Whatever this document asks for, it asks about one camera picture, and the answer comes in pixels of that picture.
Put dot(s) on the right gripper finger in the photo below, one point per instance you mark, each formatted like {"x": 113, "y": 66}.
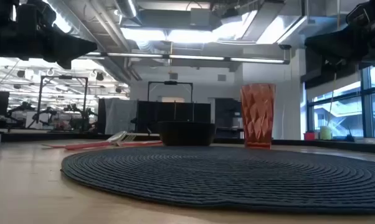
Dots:
{"x": 330, "y": 43}

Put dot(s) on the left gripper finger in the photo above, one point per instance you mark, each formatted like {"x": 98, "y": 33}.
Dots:
{"x": 72, "y": 46}

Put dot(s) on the orange faceted plastic tumbler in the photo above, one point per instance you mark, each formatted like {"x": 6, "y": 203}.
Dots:
{"x": 257, "y": 115}

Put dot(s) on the red straw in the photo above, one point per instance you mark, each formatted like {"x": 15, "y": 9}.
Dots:
{"x": 144, "y": 143}

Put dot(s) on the black bowl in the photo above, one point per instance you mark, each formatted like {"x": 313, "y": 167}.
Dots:
{"x": 187, "y": 133}

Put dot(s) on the black background robot arm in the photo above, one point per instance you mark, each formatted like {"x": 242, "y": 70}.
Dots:
{"x": 45, "y": 113}
{"x": 20, "y": 107}
{"x": 78, "y": 113}

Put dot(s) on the black window blind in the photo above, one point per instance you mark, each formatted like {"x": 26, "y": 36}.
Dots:
{"x": 330, "y": 76}

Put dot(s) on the dark framed window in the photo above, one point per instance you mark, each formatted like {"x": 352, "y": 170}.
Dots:
{"x": 365, "y": 102}

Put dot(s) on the grey cloth cover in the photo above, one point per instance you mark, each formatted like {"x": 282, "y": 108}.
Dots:
{"x": 120, "y": 115}

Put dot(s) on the yellow-green bucket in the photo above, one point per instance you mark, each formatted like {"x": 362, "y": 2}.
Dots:
{"x": 325, "y": 133}

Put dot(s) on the small red container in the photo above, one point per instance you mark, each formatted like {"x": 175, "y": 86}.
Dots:
{"x": 309, "y": 136}

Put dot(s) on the black partition panel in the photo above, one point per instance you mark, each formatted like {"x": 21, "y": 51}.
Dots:
{"x": 162, "y": 113}

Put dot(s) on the long ceiling light strip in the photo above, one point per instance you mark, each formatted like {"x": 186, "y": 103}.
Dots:
{"x": 193, "y": 57}

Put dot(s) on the black cabinet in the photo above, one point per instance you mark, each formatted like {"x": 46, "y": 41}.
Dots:
{"x": 226, "y": 115}

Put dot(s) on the grey ceiling unit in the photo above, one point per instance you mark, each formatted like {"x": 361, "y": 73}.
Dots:
{"x": 203, "y": 17}

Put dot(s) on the round dark woven placemat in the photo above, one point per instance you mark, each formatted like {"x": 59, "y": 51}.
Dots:
{"x": 206, "y": 180}

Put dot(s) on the tall black frame rig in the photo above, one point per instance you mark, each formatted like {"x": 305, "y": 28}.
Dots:
{"x": 40, "y": 99}

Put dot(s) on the silver ceiling duct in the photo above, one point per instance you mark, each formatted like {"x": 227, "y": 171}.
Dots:
{"x": 126, "y": 7}

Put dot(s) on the black table frame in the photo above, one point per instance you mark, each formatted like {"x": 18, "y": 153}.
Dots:
{"x": 50, "y": 137}

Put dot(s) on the low black frame rig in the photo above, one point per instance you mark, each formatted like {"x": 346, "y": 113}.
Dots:
{"x": 170, "y": 82}

